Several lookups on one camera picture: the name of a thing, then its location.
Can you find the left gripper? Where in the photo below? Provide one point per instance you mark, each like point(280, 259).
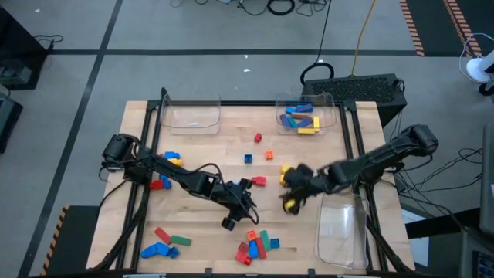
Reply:
point(239, 201)

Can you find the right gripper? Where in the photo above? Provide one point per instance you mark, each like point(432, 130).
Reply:
point(312, 179)

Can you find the red block with round knob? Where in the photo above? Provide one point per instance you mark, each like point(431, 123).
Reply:
point(259, 181)
point(242, 258)

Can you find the orange small square block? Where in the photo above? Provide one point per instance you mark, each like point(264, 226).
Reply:
point(269, 155)
point(251, 235)

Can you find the blue small square block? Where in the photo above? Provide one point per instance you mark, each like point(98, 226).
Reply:
point(174, 253)
point(275, 243)
point(248, 158)

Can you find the teal green long block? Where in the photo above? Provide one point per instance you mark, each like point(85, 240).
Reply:
point(265, 240)

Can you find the red long block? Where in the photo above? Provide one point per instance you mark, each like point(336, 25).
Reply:
point(163, 235)
point(261, 249)

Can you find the yellow long block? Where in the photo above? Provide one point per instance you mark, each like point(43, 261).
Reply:
point(316, 123)
point(306, 131)

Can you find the indigo long block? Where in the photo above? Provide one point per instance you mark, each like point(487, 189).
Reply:
point(285, 121)
point(305, 108)
point(305, 122)

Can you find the blue block with round knob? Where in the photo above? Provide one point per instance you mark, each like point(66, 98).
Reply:
point(253, 250)
point(172, 154)

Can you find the pink long block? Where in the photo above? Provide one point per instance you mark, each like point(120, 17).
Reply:
point(300, 115)

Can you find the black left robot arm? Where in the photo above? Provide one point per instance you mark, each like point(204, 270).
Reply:
point(170, 171)

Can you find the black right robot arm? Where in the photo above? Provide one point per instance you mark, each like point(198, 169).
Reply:
point(386, 154)

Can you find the dark red small square block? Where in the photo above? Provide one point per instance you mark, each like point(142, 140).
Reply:
point(243, 247)

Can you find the clear plastic bin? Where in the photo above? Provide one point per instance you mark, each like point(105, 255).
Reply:
point(339, 231)
point(328, 116)
point(193, 116)

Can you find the large blue block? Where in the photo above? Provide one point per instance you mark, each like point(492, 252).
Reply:
point(154, 251)

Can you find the black computer case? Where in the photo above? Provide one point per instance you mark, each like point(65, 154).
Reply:
point(359, 89)

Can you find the black striped floor mat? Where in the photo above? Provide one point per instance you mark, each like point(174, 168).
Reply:
point(73, 243)

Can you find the dark workstation desk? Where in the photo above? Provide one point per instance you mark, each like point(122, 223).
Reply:
point(474, 239)

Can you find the gray monitor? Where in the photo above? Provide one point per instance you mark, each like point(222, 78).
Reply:
point(488, 177)

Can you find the white round device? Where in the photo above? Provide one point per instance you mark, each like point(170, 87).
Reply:
point(476, 69)

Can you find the black equipment case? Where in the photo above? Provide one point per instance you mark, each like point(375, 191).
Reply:
point(7, 123)

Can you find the black equipment cart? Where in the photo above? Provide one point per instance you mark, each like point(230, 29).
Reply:
point(15, 46)

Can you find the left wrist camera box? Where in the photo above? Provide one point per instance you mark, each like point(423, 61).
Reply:
point(228, 224)

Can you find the black table frame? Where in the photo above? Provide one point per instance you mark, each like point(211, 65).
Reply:
point(247, 103)

